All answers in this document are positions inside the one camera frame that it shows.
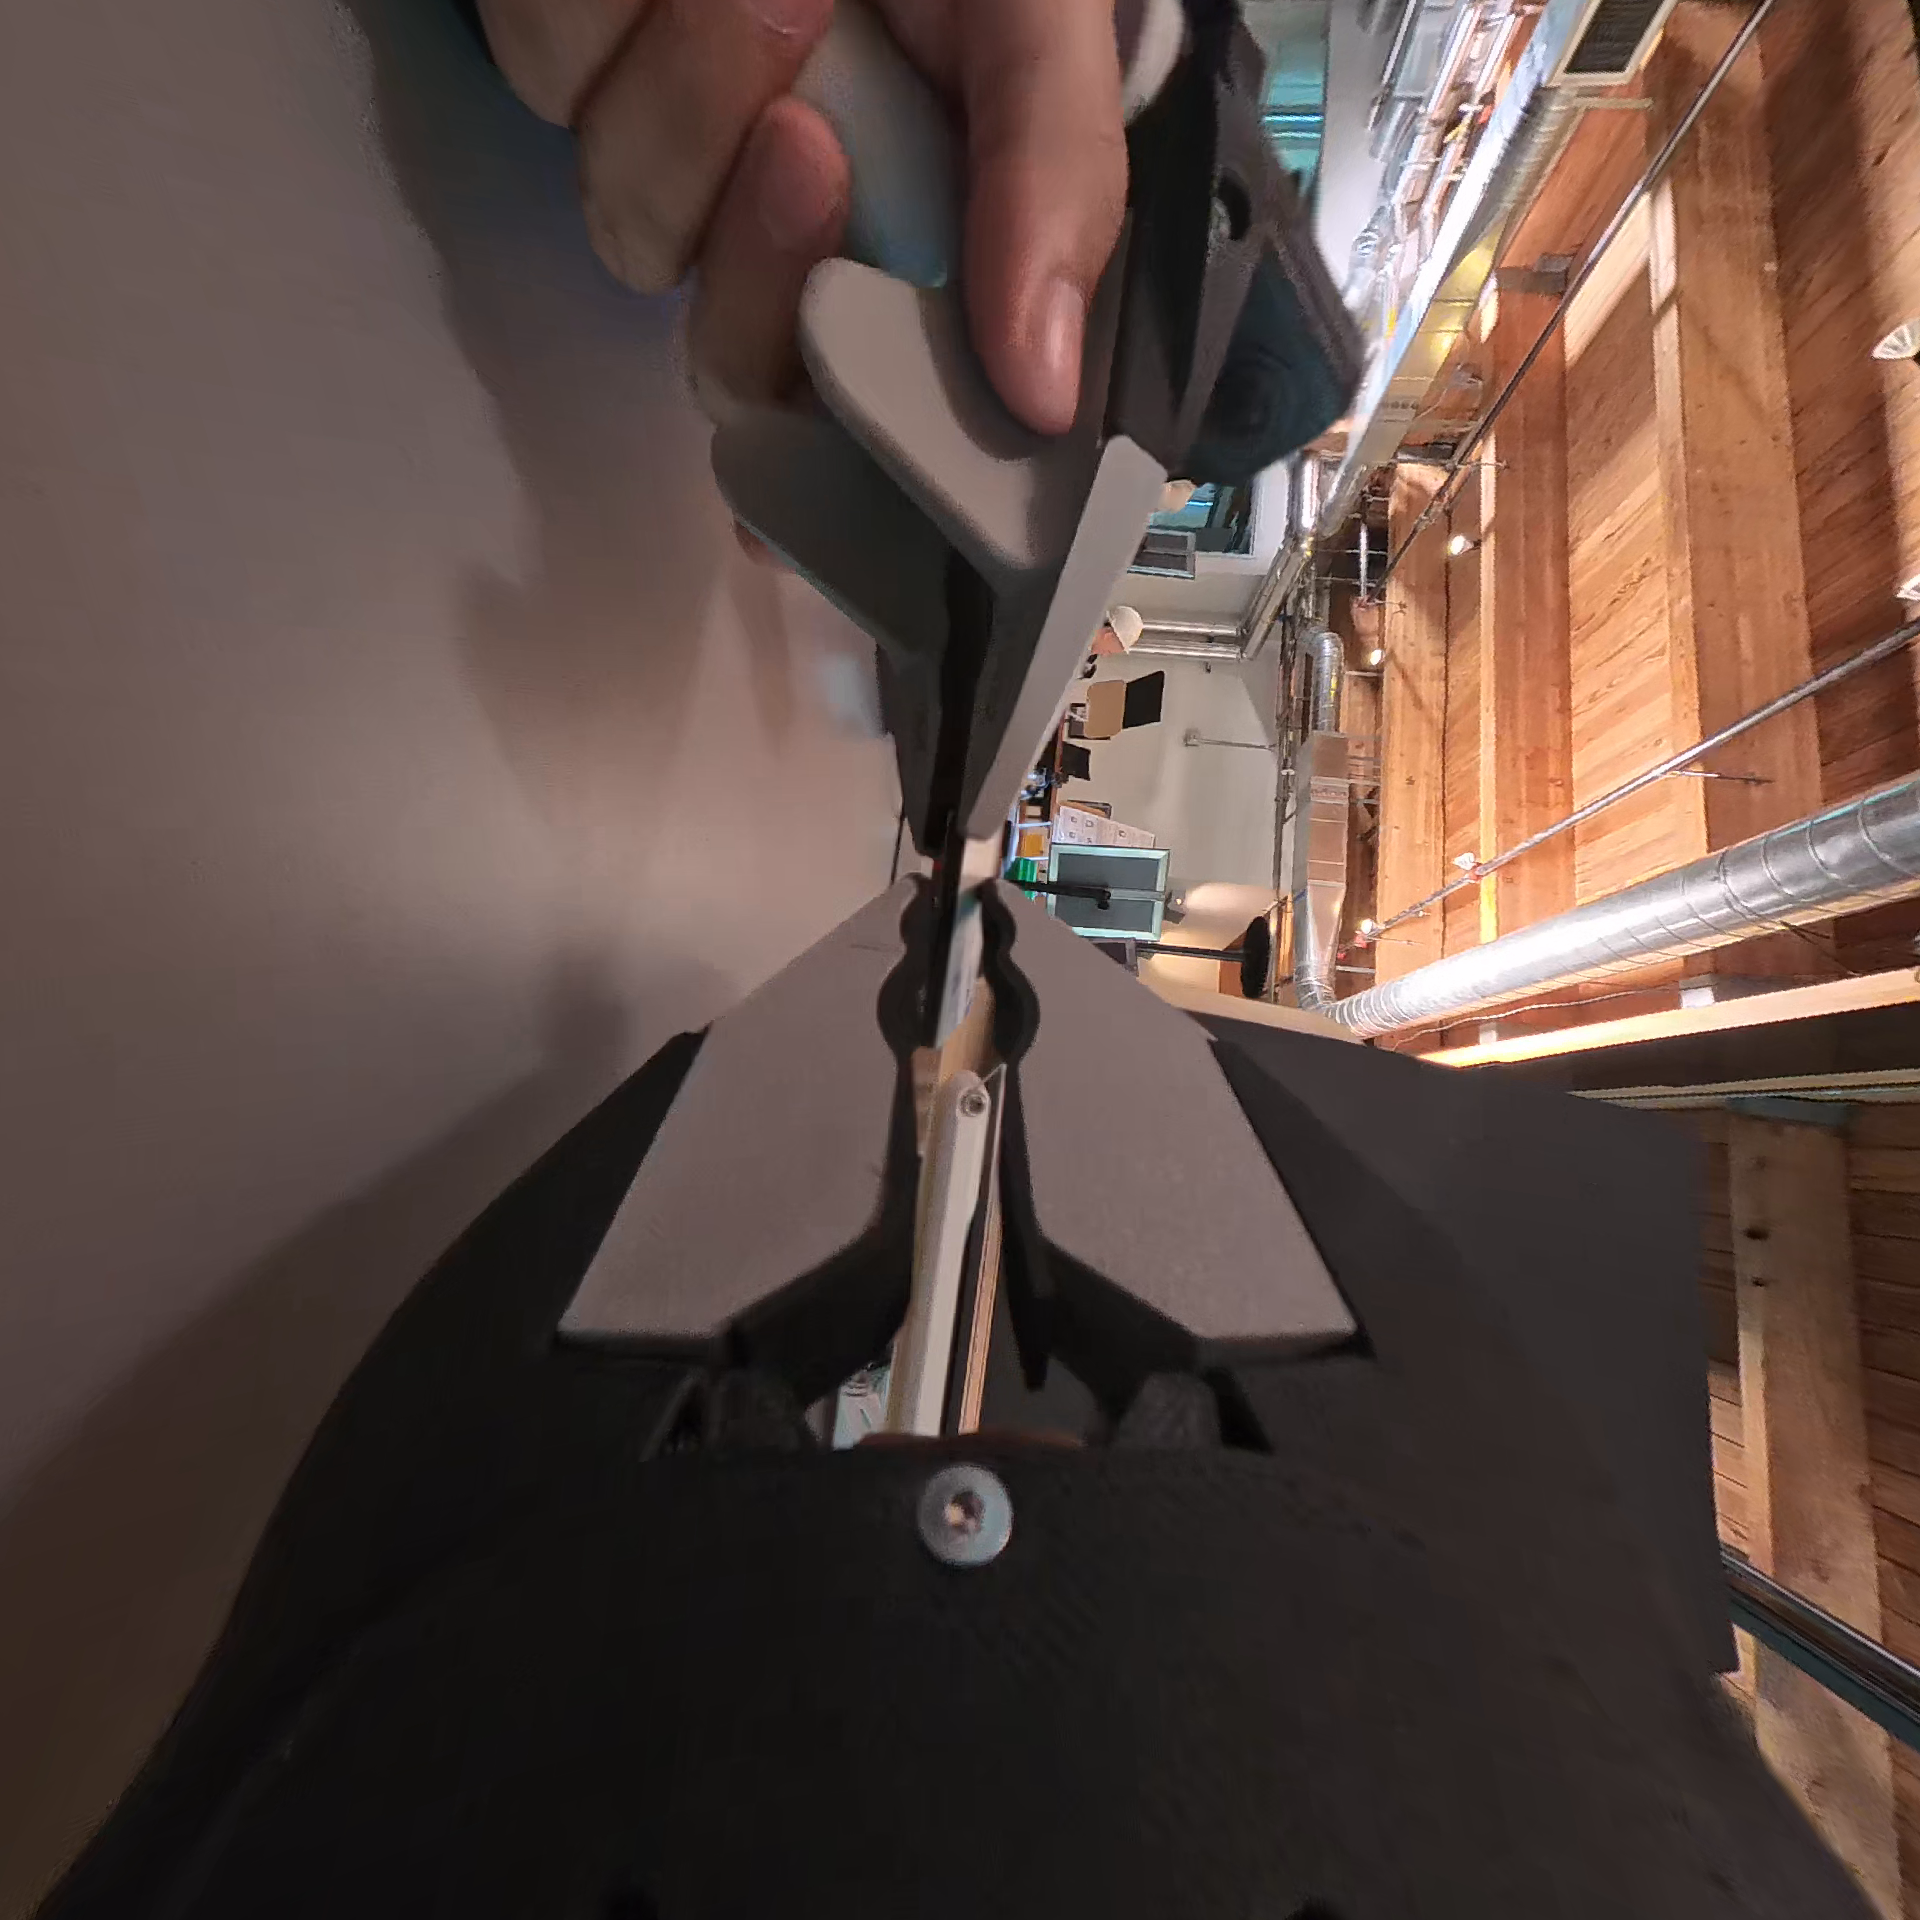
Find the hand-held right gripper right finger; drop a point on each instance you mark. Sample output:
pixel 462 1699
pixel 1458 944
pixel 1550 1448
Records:
pixel 1171 1184

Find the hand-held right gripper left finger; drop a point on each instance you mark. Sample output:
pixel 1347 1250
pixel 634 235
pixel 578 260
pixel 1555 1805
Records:
pixel 750 1170

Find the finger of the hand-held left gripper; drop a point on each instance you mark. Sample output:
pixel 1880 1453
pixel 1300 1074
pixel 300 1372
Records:
pixel 841 554
pixel 1072 600

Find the person's left hand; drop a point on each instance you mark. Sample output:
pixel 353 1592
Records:
pixel 1034 181

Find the cardboard box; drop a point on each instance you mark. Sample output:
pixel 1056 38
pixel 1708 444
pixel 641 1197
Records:
pixel 1103 713

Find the black round stand base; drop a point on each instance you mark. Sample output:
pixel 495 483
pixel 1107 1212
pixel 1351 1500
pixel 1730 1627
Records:
pixel 1256 960

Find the teal-framed panel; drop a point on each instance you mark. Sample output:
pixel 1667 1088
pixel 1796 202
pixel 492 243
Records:
pixel 1111 889

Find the white air vent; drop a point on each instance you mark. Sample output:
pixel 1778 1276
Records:
pixel 1612 38

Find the silver spiral duct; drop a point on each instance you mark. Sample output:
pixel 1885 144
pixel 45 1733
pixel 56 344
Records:
pixel 1321 705
pixel 1725 884

